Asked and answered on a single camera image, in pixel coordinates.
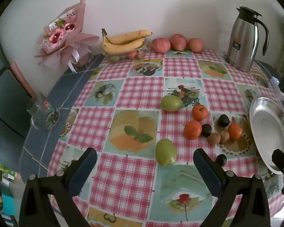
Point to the yellow banana bunch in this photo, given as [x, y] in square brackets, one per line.
[123, 43]

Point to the pink checkered tablecloth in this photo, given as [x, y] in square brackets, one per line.
[142, 92]

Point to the green apple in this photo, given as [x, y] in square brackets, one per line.
[165, 152]

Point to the steel thermos jug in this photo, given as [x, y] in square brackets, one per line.
[243, 40]

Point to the steel basin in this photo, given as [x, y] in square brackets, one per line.
[267, 123]

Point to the white power strip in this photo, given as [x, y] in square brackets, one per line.
[275, 85]

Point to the orange tangerine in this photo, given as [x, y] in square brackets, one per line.
[192, 129]
[234, 130]
[199, 112]

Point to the dark cabinet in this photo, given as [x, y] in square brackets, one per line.
[4, 94]

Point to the pinkish wooden rail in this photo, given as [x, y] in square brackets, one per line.
[22, 78]

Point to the brown kiwi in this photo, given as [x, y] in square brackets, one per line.
[214, 138]
[225, 136]

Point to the glass mug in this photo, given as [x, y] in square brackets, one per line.
[41, 113]

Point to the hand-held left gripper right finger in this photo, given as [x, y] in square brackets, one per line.
[207, 172]

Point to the dark plum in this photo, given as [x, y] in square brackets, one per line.
[221, 160]
[206, 130]
[223, 120]

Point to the red apple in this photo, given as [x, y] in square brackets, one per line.
[196, 45]
[178, 41]
[160, 45]

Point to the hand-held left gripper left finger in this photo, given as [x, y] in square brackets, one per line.
[84, 170]

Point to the colourful boxes stack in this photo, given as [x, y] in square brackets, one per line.
[4, 201]

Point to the green jujube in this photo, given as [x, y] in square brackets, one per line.
[171, 103]

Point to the pink flower bouquet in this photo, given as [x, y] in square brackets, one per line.
[61, 37]

